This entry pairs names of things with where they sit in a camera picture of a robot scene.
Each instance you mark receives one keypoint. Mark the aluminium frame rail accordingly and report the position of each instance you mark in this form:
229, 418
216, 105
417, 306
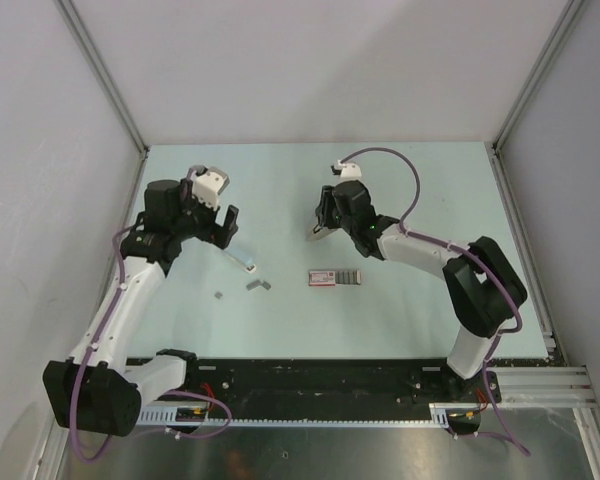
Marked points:
520, 385

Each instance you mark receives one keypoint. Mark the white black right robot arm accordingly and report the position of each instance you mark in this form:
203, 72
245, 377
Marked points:
485, 291

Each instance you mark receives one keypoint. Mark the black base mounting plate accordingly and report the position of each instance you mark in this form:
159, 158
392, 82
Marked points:
423, 380

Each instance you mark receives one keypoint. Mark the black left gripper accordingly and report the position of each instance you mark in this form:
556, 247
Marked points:
222, 233

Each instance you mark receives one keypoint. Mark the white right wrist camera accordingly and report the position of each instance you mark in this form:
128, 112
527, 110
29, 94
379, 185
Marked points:
346, 171

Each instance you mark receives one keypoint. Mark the grey slotted cable duct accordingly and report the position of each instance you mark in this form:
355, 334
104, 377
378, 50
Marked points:
180, 417

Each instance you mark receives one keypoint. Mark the beige and black stapler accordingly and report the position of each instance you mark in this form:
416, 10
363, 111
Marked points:
322, 225

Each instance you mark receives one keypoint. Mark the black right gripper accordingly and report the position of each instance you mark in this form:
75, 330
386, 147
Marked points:
335, 224

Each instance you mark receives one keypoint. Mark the red white staple box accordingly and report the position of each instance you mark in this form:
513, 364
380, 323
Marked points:
328, 278

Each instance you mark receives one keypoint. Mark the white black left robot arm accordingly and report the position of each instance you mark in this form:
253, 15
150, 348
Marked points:
93, 390

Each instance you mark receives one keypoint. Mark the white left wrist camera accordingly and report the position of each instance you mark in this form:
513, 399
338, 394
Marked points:
208, 183

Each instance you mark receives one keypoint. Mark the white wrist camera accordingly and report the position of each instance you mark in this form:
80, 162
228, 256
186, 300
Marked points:
346, 171
208, 183

